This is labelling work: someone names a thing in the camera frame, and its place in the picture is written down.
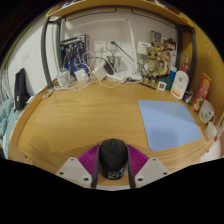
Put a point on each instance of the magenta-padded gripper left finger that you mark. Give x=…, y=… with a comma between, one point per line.
x=75, y=168

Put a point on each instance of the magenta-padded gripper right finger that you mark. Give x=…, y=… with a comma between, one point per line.
x=150, y=168

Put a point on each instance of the black computer mouse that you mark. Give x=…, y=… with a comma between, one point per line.
x=113, y=156

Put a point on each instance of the light blue mouse pad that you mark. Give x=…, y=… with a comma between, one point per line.
x=168, y=125

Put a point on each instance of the white mug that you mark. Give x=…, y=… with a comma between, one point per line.
x=206, y=111

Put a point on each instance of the small blue box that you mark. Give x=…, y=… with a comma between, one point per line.
x=187, y=96

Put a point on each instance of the black flat stick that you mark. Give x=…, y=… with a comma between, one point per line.
x=146, y=85

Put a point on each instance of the teal checked bedding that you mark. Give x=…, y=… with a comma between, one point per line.
x=5, y=123

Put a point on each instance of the small white cube clock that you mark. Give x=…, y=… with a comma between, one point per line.
x=162, y=85

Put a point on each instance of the dark green round tin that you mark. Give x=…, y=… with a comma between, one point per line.
x=169, y=83

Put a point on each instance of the white bottle with red cap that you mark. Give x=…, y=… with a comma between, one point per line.
x=180, y=85

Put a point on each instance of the clear glass jar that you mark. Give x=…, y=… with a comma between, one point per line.
x=64, y=78

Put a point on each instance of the red snack can yellow lid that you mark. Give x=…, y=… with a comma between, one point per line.
x=202, y=91

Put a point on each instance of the white charger block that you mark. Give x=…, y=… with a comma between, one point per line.
x=81, y=75
x=100, y=72

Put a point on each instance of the white power strip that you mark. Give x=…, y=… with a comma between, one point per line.
x=116, y=77

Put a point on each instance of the brown tree creature figurine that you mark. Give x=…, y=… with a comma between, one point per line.
x=151, y=65

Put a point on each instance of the metal cup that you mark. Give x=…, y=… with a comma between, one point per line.
x=113, y=61

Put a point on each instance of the robot model kit box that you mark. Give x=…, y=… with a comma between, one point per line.
x=74, y=53

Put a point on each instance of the colourful printed box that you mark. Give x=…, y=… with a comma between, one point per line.
x=166, y=45

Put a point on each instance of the white desk lamp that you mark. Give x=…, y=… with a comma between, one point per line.
x=132, y=43

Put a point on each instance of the white wall box blue label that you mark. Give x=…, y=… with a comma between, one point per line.
x=143, y=47

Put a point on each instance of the white wall socket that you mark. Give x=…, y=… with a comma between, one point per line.
x=117, y=45
x=99, y=46

